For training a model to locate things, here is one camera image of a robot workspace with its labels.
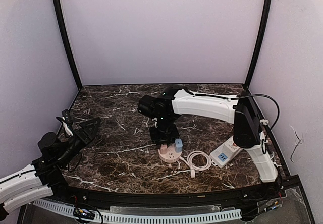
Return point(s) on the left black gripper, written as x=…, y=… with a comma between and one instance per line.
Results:
x=82, y=135

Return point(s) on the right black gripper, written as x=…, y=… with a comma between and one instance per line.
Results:
x=161, y=136

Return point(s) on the blue plug adapter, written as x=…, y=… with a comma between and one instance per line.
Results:
x=178, y=145

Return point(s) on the pink round power socket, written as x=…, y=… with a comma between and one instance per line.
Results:
x=171, y=156

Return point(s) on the white multicolour power strip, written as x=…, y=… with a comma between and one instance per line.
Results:
x=221, y=155

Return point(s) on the white plug adapter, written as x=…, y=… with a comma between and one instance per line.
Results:
x=231, y=146

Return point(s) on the small pink plug adapter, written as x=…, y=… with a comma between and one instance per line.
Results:
x=163, y=149

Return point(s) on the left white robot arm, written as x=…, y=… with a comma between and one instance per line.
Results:
x=43, y=177

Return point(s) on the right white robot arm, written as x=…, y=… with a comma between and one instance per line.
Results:
x=240, y=111

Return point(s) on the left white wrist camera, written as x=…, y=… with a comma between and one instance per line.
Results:
x=67, y=122

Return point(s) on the black front rail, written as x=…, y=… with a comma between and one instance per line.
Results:
x=241, y=197

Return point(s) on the white slotted cable duct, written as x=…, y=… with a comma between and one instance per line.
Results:
x=103, y=216

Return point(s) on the left black frame post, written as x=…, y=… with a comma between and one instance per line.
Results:
x=66, y=43

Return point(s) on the black frame post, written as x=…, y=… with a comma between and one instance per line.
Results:
x=258, y=43
x=66, y=43

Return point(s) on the right black frame post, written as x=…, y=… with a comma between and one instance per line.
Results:
x=258, y=43

